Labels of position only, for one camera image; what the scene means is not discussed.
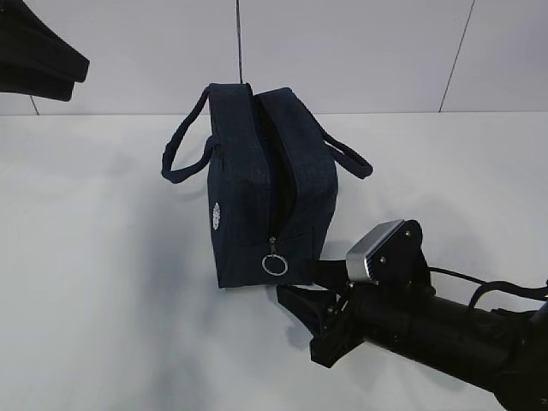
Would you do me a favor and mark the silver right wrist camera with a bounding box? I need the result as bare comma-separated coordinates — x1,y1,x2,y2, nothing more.
345,219,429,286

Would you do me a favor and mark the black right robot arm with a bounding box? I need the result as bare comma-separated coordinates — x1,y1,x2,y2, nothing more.
277,261,547,410

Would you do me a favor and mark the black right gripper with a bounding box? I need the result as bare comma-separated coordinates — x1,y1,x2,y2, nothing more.
277,259,364,367

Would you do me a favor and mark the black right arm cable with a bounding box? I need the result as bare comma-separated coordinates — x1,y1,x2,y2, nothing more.
426,265,548,313

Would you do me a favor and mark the dark navy fabric lunch bag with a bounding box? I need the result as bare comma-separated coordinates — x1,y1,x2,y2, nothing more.
161,83,373,289

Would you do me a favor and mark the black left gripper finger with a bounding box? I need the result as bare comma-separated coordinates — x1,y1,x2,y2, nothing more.
1,51,75,102
1,1,90,83

